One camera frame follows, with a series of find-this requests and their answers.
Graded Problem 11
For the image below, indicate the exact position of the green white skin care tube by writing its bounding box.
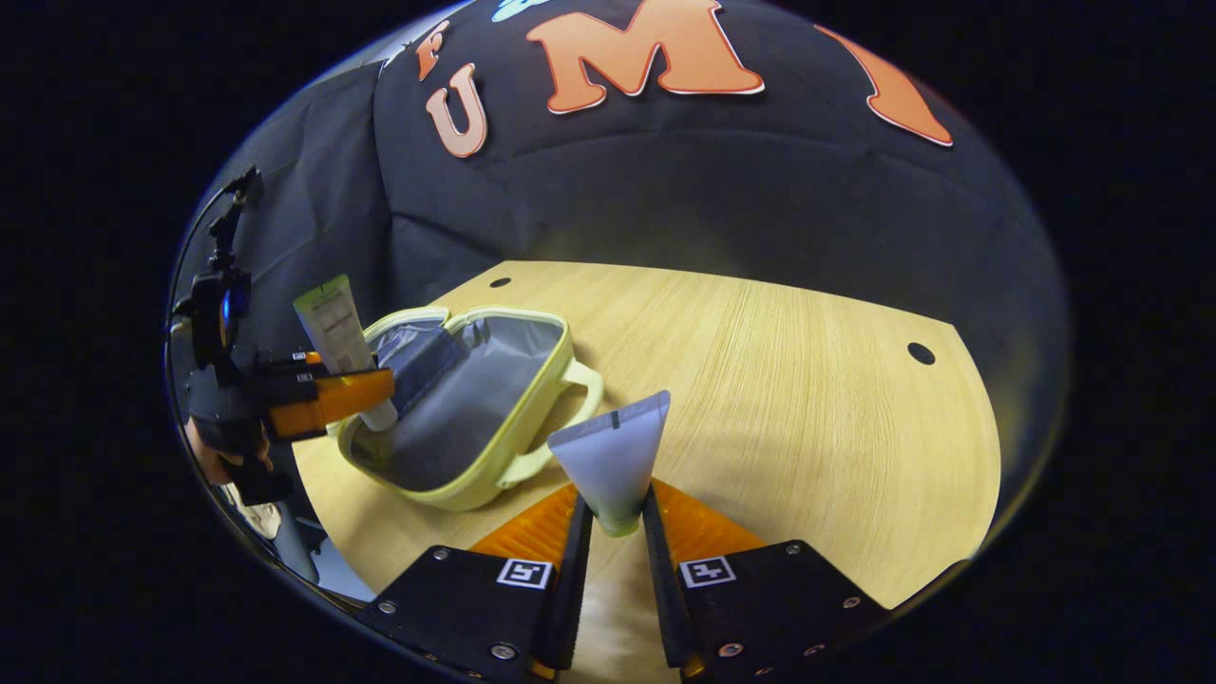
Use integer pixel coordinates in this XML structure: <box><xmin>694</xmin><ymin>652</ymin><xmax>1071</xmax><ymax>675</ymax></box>
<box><xmin>293</xmin><ymin>275</ymin><xmax>400</xmax><ymax>433</ymax></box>

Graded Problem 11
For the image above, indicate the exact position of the pale yellow suitcase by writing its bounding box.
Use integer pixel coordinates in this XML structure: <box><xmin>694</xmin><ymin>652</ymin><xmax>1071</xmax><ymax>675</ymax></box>
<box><xmin>334</xmin><ymin>306</ymin><xmax>605</xmax><ymax>512</ymax></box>

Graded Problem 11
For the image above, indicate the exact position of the grey skin care tube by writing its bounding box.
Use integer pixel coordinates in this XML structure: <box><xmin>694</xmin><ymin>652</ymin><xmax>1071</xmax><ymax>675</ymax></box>
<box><xmin>548</xmin><ymin>389</ymin><xmax>672</xmax><ymax>538</ymax></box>

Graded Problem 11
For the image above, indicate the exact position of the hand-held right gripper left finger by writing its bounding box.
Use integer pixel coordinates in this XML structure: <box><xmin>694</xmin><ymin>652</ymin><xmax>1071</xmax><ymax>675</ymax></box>
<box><xmin>356</xmin><ymin>483</ymin><xmax>595</xmax><ymax>681</ymax></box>

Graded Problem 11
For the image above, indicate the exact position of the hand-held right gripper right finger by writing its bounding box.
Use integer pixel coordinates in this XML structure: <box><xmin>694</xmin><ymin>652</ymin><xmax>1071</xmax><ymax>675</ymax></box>
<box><xmin>644</xmin><ymin>480</ymin><xmax>894</xmax><ymax>681</ymax></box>

